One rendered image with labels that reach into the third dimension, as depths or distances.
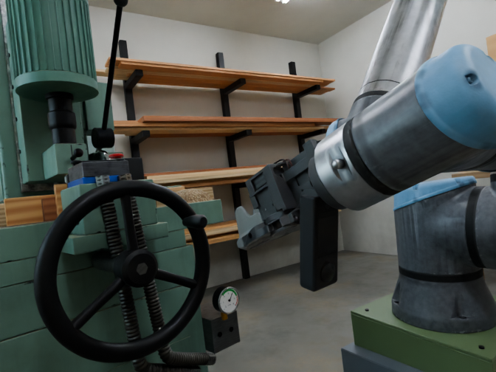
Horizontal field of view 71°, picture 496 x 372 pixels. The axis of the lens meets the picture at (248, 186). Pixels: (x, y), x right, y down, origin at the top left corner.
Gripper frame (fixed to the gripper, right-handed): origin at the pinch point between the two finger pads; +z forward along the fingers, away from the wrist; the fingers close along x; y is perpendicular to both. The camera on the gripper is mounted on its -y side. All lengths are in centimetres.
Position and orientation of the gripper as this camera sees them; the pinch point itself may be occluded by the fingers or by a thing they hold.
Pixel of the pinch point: (246, 247)
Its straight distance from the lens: 53.8
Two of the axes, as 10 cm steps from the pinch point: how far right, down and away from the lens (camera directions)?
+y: -3.4, -9.0, 2.8
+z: -5.7, 4.3, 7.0
